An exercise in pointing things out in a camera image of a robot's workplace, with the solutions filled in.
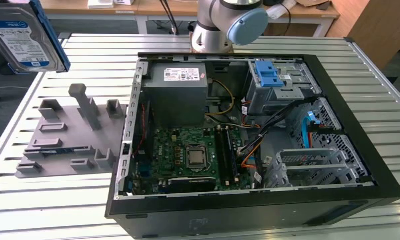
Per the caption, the plain white box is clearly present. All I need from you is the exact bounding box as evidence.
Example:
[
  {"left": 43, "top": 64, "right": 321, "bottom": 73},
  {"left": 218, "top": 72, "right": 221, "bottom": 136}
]
[{"left": 86, "top": 0, "right": 116, "bottom": 10}]

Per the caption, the blue plastic drive latch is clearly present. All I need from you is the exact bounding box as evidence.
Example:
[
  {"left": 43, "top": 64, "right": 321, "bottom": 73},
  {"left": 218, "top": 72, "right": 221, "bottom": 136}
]
[{"left": 252, "top": 59, "right": 286, "bottom": 88}]

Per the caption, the orange wire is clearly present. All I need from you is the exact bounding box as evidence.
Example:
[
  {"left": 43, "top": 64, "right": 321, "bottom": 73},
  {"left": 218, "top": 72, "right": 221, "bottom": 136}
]
[{"left": 240, "top": 142, "right": 265, "bottom": 173}]

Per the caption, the yellow wire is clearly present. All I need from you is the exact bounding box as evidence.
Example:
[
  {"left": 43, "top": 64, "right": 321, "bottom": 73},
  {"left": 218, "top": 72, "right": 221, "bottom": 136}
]
[{"left": 204, "top": 79, "right": 236, "bottom": 117}]

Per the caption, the wooden cabinet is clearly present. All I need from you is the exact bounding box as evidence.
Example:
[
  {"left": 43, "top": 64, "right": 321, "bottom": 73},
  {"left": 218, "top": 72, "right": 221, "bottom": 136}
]
[{"left": 325, "top": 0, "right": 400, "bottom": 71}]

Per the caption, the grey parts rack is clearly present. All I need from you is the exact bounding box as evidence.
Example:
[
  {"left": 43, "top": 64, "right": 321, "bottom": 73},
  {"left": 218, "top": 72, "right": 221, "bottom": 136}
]
[{"left": 14, "top": 83, "right": 129, "bottom": 180}]

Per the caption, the black wire bundle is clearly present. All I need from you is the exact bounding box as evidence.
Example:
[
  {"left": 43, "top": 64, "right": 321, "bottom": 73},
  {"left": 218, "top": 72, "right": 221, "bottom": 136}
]
[{"left": 237, "top": 97, "right": 317, "bottom": 153}]

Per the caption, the green motherboard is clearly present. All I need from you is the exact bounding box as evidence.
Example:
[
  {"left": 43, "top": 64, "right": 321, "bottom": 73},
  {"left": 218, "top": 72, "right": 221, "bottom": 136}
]
[{"left": 132, "top": 126, "right": 254, "bottom": 196}]

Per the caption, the black PC case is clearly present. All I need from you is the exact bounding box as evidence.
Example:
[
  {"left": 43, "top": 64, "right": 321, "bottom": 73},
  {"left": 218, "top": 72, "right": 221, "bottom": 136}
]
[{"left": 104, "top": 51, "right": 400, "bottom": 240}]

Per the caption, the black graphics card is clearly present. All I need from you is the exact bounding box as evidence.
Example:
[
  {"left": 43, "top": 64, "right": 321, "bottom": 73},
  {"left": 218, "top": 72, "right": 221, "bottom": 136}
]
[{"left": 165, "top": 176, "right": 217, "bottom": 193}]

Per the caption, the light wooden desk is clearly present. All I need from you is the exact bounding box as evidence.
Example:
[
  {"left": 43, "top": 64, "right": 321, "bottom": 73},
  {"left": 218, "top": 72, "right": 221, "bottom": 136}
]
[
  {"left": 41, "top": 0, "right": 150, "bottom": 36},
  {"left": 136, "top": 0, "right": 341, "bottom": 38}
]

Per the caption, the blue data wire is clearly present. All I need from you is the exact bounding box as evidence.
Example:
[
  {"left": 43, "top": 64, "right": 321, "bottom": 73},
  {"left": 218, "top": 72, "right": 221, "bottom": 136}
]
[{"left": 300, "top": 111, "right": 322, "bottom": 150}]

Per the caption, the hard disk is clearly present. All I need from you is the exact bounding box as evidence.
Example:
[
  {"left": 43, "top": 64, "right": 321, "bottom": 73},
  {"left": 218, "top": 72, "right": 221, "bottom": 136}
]
[{"left": 0, "top": 0, "right": 72, "bottom": 75}]

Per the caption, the metal optical drive cage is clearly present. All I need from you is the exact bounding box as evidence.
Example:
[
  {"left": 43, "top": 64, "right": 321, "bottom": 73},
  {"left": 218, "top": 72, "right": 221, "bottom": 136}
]
[{"left": 245, "top": 59, "right": 322, "bottom": 117}]

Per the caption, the CPU socket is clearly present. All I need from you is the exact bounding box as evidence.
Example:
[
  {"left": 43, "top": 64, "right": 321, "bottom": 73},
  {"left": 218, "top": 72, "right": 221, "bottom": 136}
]
[{"left": 184, "top": 143, "right": 210, "bottom": 174}]

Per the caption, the silver CPU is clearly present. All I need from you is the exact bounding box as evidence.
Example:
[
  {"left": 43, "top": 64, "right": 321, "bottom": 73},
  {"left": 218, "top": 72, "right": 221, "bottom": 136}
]
[{"left": 186, "top": 149, "right": 205, "bottom": 166}]

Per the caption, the brown cardboard box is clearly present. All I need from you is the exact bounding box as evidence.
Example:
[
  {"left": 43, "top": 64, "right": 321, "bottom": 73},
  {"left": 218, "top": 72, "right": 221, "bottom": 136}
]
[{"left": 294, "top": 0, "right": 330, "bottom": 11}]

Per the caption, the grey power supply unit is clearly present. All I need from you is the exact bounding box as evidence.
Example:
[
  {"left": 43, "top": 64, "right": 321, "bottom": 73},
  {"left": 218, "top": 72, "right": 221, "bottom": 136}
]
[{"left": 142, "top": 62, "right": 210, "bottom": 128}]

